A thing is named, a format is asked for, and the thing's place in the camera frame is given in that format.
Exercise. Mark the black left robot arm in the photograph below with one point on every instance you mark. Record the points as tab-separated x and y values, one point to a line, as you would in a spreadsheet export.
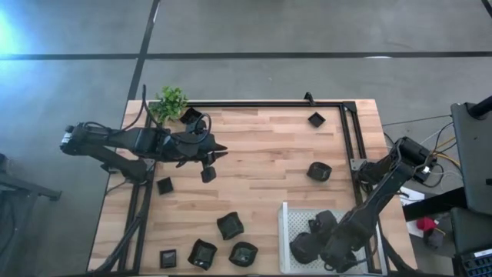
130	140

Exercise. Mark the black round pole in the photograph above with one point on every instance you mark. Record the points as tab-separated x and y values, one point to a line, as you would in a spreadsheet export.
482	107

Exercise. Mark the small black square plate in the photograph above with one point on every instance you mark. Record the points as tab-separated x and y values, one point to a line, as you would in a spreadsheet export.
316	119
165	185
168	259

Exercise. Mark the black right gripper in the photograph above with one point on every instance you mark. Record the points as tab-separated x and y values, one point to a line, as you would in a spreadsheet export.
344	246

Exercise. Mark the black wavy square plate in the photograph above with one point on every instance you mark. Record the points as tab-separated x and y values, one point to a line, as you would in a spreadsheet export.
230	226
202	254

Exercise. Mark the black frame clamp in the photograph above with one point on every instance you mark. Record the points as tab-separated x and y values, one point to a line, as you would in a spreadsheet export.
308	98

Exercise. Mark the black floor stand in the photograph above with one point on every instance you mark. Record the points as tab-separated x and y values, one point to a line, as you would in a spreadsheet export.
52	195

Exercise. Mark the white perforated metal tray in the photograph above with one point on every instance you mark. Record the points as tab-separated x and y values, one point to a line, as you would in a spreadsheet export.
298	227

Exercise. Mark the black cart beam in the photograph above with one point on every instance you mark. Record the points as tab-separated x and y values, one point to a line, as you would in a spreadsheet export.
434	204

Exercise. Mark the black square flared plate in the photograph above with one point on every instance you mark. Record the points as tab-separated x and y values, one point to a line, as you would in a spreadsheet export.
190	114

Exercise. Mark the grey bag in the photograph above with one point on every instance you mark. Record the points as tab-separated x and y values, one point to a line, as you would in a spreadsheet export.
434	239

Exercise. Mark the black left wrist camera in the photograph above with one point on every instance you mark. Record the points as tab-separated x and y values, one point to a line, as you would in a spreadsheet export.
198	127

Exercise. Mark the dark grey seat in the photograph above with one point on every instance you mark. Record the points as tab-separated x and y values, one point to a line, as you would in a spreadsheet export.
473	231

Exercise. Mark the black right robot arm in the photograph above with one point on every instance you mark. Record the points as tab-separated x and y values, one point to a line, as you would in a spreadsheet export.
384	184

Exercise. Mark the green plant in white pot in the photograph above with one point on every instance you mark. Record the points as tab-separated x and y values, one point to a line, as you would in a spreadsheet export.
167	105

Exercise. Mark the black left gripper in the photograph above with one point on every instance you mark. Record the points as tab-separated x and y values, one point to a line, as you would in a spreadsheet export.
201	148

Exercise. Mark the black keyboard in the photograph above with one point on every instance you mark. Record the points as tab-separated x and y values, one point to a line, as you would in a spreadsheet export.
476	263

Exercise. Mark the red cloth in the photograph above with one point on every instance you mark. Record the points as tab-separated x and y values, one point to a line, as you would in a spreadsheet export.
426	224

